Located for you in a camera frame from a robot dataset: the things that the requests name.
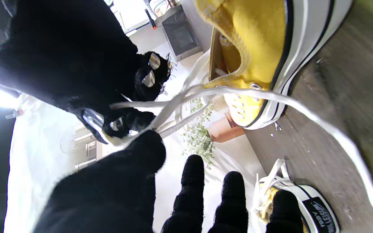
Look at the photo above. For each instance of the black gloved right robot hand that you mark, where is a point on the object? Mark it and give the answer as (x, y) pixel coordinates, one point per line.
(66, 48)

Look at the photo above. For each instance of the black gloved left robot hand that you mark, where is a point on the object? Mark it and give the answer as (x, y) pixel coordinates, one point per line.
(108, 194)

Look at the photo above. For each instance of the white shoelace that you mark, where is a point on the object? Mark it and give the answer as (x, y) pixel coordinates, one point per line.
(303, 108)
(275, 171)

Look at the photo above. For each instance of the yellow canvas sneaker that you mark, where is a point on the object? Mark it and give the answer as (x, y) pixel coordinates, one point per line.
(319, 210)
(264, 42)

